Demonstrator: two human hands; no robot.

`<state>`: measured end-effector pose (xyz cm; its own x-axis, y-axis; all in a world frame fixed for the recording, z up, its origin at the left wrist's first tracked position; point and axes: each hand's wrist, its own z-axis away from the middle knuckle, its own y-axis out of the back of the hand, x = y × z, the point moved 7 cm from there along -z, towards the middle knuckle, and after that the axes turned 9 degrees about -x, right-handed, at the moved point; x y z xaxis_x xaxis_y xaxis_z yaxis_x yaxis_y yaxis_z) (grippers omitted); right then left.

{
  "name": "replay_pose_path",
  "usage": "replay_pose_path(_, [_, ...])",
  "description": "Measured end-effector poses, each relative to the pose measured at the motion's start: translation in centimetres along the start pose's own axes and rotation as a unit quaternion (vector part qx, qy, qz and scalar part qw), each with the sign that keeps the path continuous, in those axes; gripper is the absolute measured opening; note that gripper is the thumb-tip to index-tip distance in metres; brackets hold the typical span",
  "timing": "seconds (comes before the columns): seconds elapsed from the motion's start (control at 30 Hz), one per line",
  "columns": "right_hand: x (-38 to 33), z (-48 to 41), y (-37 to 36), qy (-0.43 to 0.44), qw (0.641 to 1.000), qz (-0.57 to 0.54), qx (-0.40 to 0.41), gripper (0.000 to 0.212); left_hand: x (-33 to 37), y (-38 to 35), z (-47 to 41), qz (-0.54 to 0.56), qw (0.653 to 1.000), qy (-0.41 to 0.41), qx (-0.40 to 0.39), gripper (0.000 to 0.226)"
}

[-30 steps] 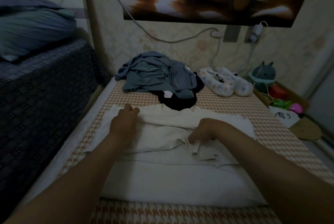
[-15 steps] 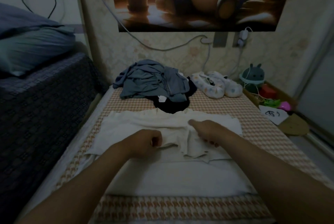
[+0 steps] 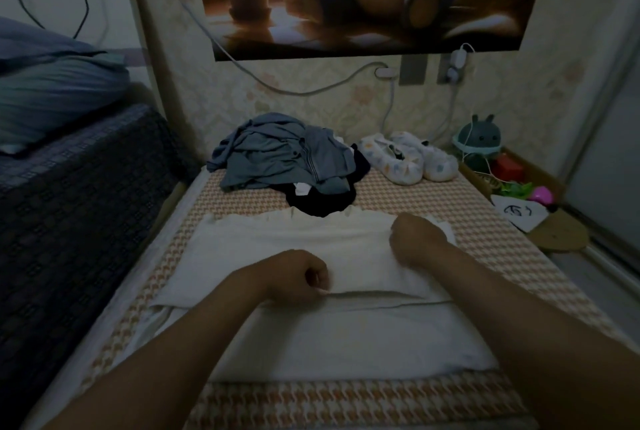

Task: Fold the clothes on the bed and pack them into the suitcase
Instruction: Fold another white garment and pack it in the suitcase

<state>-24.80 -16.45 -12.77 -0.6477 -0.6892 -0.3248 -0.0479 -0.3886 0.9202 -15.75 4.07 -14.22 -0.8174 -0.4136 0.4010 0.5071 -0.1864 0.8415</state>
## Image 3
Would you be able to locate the white printed card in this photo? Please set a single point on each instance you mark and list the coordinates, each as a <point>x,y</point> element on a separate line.
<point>520,212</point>

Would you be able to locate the person's left hand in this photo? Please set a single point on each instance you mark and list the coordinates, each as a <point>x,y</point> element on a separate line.
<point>292,278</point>

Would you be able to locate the pink ball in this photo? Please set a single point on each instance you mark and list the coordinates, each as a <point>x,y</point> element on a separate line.
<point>542,196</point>

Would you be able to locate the green toy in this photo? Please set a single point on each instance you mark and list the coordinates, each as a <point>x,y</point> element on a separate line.
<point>515,188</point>

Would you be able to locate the dark patterned bed cover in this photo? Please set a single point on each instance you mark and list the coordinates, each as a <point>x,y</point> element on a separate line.
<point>70,224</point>

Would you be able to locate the teal round bunny lamp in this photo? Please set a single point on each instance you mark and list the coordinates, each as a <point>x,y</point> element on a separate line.
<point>478,136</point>

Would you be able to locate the black garment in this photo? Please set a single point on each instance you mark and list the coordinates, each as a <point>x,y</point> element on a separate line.
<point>325,202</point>

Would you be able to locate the grey-green pillow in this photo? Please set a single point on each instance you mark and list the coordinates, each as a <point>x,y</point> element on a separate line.
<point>55,99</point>

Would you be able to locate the wooden bedside tray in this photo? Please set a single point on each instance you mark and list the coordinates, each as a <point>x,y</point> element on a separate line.
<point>565,234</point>

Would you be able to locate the pile of grey-blue clothes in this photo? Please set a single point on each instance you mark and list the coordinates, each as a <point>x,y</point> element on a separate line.
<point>275,149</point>

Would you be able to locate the white wall plug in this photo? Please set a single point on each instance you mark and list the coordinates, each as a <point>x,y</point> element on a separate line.
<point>386,71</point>

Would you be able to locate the person's left forearm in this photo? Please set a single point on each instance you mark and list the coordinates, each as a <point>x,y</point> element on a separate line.
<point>170,365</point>

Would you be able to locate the grey wall socket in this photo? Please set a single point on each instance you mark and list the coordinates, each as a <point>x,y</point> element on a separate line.
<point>413,69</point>

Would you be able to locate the person's right forearm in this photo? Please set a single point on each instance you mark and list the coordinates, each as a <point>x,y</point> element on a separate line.
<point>540,335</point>

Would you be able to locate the grey sliding door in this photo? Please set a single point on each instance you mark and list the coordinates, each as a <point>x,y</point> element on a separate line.
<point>610,174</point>

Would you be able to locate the blue pillow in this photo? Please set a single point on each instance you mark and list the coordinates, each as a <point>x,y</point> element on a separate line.
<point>35,44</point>

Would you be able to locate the cream long-sleeve shirt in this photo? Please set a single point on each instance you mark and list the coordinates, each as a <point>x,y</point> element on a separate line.
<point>350,345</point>

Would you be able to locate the white charger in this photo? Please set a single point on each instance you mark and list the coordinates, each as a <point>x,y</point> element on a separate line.
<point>457,62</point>

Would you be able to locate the person's right hand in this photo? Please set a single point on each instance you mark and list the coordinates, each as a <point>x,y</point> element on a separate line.
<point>415,240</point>

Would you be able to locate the red toy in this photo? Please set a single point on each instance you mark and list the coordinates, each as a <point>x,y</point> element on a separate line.
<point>508,166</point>

